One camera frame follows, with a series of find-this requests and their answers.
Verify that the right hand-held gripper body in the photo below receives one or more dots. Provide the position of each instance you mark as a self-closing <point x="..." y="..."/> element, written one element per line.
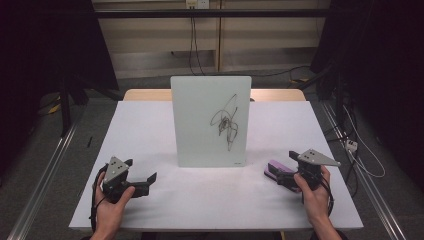
<point x="311" y="166"/>

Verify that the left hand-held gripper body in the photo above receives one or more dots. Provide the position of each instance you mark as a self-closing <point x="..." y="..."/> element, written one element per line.
<point x="115" y="171"/>

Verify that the purple whiteboard eraser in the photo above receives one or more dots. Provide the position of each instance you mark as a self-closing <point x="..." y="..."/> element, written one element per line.
<point x="278" y="165"/>

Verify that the glass whiteboard with black scribble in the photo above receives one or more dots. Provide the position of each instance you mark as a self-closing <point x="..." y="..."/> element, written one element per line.
<point x="196" y="126"/>

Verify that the person's right hand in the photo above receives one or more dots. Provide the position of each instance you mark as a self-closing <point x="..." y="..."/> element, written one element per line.
<point x="315" y="200"/>

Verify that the person's left hand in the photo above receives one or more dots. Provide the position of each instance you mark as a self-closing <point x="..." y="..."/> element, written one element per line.
<point x="110" y="213"/>

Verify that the small black floor object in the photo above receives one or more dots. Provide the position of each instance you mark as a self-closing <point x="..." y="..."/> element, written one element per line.
<point x="89" y="141"/>

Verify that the white power strip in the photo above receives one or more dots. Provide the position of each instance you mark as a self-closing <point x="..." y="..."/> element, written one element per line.
<point x="351" y="145"/>

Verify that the black metal stand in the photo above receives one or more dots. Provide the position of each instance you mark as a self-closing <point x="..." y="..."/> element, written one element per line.
<point x="65" y="103"/>

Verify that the dark curtain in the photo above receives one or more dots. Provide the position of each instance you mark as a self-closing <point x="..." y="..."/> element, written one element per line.
<point x="50" y="43"/>
<point x="380" y="66"/>

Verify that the black horizontal bar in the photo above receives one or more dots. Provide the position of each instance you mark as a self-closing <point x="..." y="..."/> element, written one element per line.
<point x="213" y="13"/>

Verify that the metal floor rail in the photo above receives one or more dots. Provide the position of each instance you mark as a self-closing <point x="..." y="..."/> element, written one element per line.
<point x="366" y="186"/>
<point x="43" y="180"/>

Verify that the white wall socket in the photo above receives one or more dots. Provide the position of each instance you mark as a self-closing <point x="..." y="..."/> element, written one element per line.
<point x="197" y="3"/>

